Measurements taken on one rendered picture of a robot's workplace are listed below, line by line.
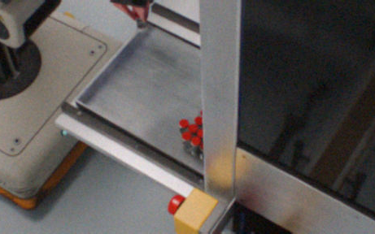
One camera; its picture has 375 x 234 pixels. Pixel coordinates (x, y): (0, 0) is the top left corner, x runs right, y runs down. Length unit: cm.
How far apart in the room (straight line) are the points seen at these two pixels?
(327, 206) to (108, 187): 145
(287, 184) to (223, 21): 35
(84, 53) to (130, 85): 86
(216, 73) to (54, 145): 136
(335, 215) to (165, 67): 65
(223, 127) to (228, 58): 18
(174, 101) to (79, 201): 98
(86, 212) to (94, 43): 56
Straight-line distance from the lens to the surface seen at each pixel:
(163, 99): 170
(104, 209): 257
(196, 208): 139
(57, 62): 257
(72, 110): 169
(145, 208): 256
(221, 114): 120
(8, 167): 239
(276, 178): 126
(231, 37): 104
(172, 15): 182
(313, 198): 125
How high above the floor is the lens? 228
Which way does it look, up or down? 56 degrees down
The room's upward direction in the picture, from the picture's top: 4 degrees counter-clockwise
